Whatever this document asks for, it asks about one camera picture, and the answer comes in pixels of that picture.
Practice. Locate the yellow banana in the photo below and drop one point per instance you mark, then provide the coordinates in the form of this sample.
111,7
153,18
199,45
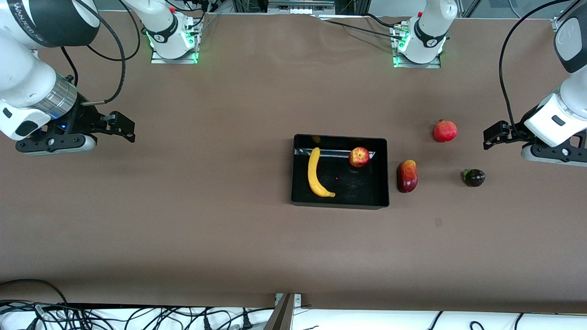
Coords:
314,181

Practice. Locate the red yellow apple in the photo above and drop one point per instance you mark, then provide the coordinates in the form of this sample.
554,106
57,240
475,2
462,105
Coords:
359,157

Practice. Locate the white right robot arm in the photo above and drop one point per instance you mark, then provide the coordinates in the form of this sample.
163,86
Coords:
23,78

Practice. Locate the red pomegranate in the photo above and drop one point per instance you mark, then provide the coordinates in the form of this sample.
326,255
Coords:
445,131

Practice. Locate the dark purple eggplant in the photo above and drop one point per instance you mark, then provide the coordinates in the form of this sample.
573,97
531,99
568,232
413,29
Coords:
475,178

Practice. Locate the aluminium frame structure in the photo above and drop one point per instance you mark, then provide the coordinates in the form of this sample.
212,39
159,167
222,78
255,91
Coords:
298,4

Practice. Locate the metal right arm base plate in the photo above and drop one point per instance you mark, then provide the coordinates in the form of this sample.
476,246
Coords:
158,58

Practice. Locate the red yellow mango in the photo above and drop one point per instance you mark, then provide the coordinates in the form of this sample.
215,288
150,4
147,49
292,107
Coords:
407,176

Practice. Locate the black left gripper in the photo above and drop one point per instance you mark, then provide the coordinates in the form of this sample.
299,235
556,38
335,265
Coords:
517,129

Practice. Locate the black rectangular plastic tray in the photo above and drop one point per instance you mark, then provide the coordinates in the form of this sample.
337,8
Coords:
362,192

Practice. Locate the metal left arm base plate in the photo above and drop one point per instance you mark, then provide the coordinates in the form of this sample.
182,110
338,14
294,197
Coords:
433,65

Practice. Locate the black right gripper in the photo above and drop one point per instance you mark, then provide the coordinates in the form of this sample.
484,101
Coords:
85,118

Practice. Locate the grey metal bar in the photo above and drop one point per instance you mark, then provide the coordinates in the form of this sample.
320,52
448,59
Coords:
282,316

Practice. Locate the silver metal bracket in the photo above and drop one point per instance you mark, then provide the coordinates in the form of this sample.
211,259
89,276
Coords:
297,300

